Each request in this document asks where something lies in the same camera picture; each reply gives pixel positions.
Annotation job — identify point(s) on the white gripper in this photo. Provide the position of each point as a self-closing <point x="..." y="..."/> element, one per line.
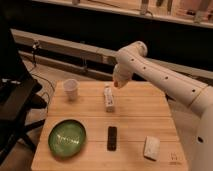
<point x="121" y="75"/>

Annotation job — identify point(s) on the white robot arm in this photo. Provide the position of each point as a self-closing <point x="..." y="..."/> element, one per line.
<point x="195" y="95"/>

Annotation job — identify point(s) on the green ceramic bowl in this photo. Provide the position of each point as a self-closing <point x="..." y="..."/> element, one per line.
<point x="67" y="138"/>

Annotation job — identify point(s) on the white rectangular box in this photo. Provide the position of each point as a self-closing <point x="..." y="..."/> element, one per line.
<point x="109" y="99"/>

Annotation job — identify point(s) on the white paper cup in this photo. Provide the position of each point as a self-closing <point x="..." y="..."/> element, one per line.
<point x="71" y="89"/>

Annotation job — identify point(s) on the black remote control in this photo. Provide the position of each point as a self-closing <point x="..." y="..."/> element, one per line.
<point x="112" y="138"/>

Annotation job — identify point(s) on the wooden table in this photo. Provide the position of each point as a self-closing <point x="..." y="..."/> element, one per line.
<point x="140" y="135"/>

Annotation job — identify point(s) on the black chair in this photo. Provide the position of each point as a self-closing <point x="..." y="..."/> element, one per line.
<point x="18" y="94"/>

